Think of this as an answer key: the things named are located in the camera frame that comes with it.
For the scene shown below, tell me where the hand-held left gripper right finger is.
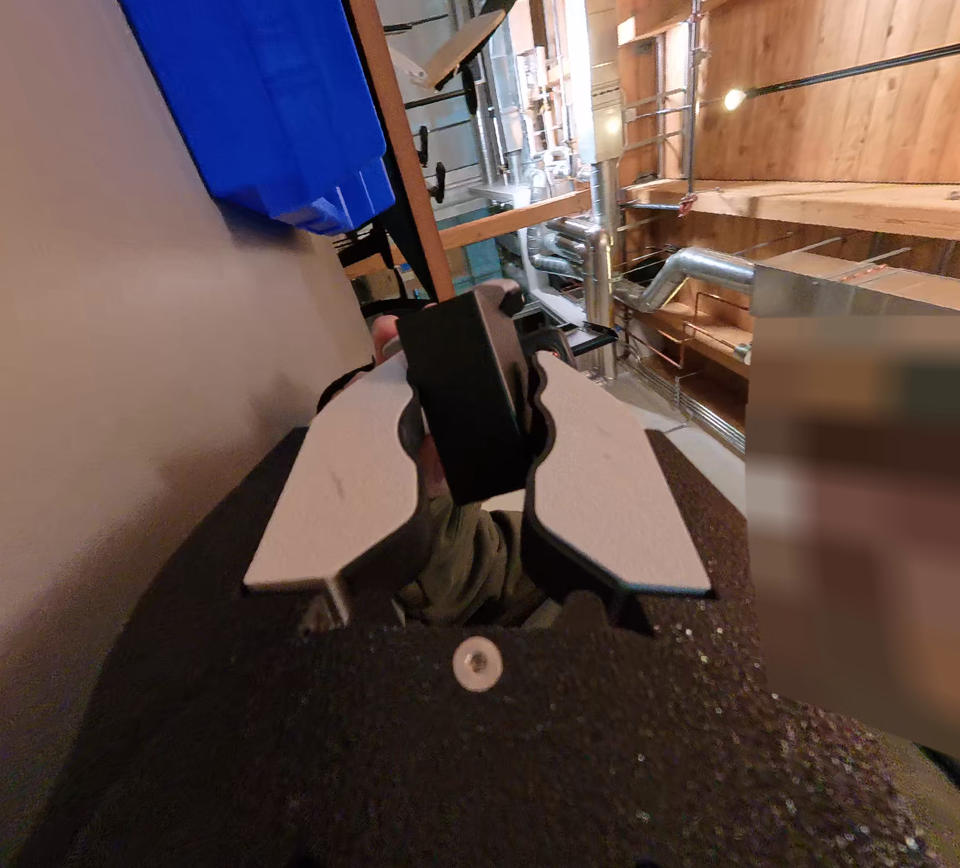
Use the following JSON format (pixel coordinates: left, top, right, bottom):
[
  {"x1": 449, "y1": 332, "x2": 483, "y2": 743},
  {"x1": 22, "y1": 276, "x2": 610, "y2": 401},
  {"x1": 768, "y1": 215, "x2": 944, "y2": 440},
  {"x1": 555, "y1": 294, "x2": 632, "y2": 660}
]
[{"x1": 517, "y1": 351, "x2": 714, "y2": 595}]

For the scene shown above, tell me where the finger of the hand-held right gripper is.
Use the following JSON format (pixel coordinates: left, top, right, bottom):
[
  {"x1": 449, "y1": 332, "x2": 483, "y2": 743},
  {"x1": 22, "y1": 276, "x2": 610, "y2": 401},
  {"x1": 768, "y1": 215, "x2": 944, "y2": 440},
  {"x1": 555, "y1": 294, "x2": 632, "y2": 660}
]
[{"x1": 471, "y1": 279, "x2": 526, "y2": 320}]

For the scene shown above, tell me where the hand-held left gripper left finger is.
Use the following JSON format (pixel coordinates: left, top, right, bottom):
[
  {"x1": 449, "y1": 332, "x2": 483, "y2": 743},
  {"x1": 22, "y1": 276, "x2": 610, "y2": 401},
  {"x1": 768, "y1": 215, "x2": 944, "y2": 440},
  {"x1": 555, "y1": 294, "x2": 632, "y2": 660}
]
[{"x1": 243, "y1": 351, "x2": 430, "y2": 629}]

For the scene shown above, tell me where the black network switch box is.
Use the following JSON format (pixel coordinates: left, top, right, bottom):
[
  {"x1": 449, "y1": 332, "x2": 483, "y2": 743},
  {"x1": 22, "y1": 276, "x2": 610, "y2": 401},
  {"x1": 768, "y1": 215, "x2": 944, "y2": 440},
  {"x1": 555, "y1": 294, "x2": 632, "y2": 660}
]
[{"x1": 395, "y1": 287, "x2": 537, "y2": 507}]

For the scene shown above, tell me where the silver elbow pipe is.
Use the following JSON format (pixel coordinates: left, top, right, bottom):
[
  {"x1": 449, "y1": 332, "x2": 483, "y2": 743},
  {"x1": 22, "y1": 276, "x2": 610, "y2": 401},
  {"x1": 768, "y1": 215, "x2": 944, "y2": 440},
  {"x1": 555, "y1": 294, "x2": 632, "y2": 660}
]
[{"x1": 615, "y1": 246, "x2": 755, "y2": 314}]

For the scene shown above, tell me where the person's right hand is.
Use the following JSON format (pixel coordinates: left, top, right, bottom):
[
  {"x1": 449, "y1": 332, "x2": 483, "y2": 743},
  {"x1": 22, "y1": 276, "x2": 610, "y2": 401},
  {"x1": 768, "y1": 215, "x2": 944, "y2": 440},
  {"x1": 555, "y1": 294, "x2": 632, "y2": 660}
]
[{"x1": 372, "y1": 313, "x2": 410, "y2": 364}]

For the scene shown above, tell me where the beige rounded panel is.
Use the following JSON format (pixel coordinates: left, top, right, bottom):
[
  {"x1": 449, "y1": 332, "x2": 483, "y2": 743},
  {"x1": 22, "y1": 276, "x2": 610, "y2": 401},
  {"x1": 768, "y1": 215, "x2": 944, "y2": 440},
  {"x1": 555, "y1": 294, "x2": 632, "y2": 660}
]
[{"x1": 423, "y1": 9, "x2": 507, "y2": 89}]

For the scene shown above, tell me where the blue plastic bin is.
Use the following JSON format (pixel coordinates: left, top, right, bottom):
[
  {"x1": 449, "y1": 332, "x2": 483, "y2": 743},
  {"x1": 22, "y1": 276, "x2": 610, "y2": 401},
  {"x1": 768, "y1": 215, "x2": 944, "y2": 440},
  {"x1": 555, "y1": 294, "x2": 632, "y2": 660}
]
[{"x1": 75, "y1": 0, "x2": 397, "y2": 237}]

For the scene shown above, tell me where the black ceiling rod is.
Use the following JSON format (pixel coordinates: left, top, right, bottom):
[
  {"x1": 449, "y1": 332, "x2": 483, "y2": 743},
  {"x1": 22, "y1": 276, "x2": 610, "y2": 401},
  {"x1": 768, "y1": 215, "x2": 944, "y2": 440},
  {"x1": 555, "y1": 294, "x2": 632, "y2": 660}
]
[{"x1": 742, "y1": 43, "x2": 960, "y2": 97}]

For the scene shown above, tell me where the vertical metal duct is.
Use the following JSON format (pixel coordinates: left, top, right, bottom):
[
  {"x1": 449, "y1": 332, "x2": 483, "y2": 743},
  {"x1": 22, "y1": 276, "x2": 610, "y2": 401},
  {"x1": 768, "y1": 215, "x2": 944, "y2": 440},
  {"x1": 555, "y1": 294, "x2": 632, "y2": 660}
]
[{"x1": 581, "y1": 0, "x2": 627, "y2": 382}]

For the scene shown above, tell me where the corrugated metal duct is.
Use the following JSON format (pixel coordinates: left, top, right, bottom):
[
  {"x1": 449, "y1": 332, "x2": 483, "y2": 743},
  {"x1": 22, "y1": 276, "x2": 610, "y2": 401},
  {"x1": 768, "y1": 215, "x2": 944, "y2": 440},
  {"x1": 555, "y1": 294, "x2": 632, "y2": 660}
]
[{"x1": 450, "y1": 0, "x2": 519, "y2": 187}]

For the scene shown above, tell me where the rectangular metal duct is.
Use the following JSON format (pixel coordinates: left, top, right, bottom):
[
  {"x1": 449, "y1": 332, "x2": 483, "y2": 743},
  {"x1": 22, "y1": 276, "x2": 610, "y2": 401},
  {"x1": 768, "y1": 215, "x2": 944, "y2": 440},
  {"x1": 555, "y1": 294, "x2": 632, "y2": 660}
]
[{"x1": 750, "y1": 249, "x2": 960, "y2": 318}]

